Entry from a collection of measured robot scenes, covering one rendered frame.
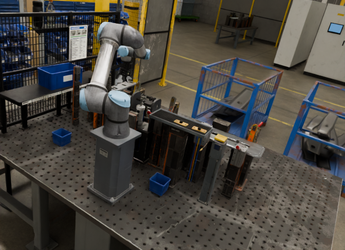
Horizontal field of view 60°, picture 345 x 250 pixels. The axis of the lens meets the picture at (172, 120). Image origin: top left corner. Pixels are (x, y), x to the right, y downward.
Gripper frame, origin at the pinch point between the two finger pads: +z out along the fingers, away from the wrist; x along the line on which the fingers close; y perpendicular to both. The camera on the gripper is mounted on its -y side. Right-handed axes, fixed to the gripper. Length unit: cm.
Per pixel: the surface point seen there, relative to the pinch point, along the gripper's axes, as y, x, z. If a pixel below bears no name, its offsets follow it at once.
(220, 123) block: 82, 13, 7
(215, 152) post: 95, -37, 2
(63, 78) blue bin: -35.7, -24.5, 1.8
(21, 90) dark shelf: -48, -51, 9
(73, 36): -55, 4, -23
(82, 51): -55, 15, -10
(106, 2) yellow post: -59, 47, -50
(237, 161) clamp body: 107, -20, 12
